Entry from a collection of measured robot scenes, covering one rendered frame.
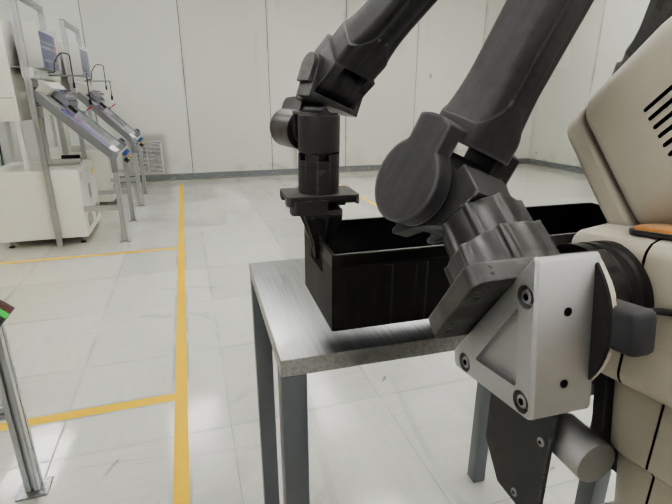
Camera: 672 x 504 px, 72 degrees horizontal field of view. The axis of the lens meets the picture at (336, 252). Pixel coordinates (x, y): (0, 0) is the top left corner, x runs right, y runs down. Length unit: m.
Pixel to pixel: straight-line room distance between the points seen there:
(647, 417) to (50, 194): 4.21
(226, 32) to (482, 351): 7.14
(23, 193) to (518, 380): 4.29
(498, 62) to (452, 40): 8.09
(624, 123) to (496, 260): 0.18
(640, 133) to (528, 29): 0.12
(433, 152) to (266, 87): 7.04
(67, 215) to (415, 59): 5.76
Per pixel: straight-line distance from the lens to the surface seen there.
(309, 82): 0.63
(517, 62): 0.43
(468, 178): 0.39
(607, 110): 0.47
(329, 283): 0.63
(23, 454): 1.81
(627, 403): 0.53
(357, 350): 0.74
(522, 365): 0.34
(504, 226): 0.36
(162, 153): 7.35
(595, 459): 0.54
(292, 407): 0.77
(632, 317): 0.34
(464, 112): 0.43
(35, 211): 4.48
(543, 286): 0.32
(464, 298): 0.33
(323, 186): 0.63
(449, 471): 1.74
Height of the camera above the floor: 1.17
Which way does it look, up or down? 18 degrees down
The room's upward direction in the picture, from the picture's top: straight up
